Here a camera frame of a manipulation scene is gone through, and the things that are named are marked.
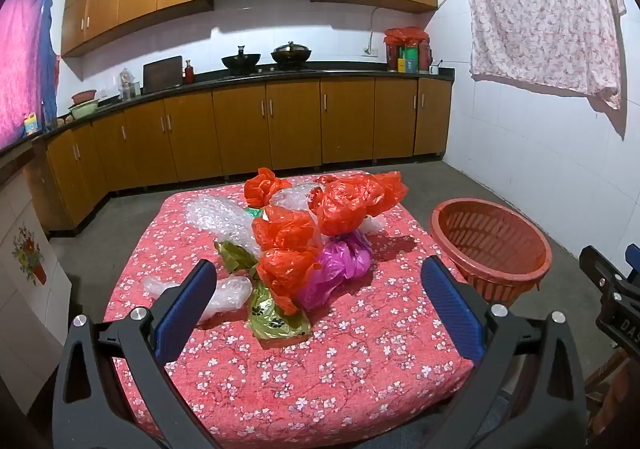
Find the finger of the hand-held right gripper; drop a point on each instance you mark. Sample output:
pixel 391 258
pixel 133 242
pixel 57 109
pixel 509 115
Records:
pixel 602 271
pixel 634 261

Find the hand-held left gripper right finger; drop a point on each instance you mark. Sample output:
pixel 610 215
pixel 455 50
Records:
pixel 452 304

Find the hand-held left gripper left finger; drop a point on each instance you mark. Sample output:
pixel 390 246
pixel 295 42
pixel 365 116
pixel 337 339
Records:
pixel 182 301

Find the orange plastic basket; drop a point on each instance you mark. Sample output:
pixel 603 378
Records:
pixel 492 249

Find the yellow-green paw print bag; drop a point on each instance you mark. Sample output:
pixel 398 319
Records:
pixel 270 319

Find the small clear plastic bag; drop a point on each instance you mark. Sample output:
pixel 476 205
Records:
pixel 225 294

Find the wooden chair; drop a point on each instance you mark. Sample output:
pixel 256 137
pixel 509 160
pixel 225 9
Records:
pixel 612 379

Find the large clear plastic bag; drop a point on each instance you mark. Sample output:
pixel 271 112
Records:
pixel 217 219

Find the crumpled red plastic bag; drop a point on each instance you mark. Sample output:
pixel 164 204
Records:
pixel 285 274
pixel 285 231

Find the shiny green plastic bag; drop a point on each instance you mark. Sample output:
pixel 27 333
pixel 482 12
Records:
pixel 255 212

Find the purple plastic bag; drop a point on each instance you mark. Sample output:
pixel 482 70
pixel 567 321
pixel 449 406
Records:
pixel 340 261

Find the red floral tablecloth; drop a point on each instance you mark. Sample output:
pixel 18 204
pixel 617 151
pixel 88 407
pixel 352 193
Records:
pixel 350 369

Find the small knotted red plastic bag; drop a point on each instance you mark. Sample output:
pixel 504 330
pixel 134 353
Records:
pixel 262 186

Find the large red plastic bag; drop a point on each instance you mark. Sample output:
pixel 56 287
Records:
pixel 350 204

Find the clear crumpled plastic film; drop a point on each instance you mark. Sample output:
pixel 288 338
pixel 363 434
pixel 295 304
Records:
pixel 295 196

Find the white board with flower picture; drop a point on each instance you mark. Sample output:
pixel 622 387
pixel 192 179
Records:
pixel 30 269

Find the wooden lower kitchen cabinets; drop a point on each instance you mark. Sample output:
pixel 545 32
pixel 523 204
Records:
pixel 295 124

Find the green basin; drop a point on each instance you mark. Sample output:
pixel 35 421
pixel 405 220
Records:
pixel 84 109

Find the clear glass jar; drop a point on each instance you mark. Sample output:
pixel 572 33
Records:
pixel 127 84

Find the red basin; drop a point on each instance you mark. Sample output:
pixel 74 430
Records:
pixel 84 95

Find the dark cutting board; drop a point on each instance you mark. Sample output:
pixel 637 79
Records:
pixel 162 74

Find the red bottle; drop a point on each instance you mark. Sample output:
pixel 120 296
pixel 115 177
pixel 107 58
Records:
pixel 189 72

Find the yellow plastic bottle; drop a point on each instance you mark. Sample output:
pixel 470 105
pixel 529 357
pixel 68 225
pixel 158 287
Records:
pixel 31 124

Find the black kitchen countertop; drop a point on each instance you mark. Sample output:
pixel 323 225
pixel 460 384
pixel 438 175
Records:
pixel 250 78

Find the white mug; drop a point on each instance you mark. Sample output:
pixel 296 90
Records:
pixel 434 69

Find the green box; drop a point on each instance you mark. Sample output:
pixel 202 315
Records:
pixel 411 64

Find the red container with bag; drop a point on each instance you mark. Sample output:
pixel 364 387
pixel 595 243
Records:
pixel 406 46

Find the pink floral hanging cloth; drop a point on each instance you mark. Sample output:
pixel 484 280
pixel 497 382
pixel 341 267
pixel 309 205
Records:
pixel 545 9

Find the black wok with lid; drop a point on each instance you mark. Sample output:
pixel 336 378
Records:
pixel 291 54

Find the pink and blue hanging cloth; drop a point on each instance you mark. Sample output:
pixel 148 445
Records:
pixel 25 64

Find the wall outlet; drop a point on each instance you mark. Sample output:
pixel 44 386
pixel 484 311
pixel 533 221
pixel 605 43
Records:
pixel 370 51

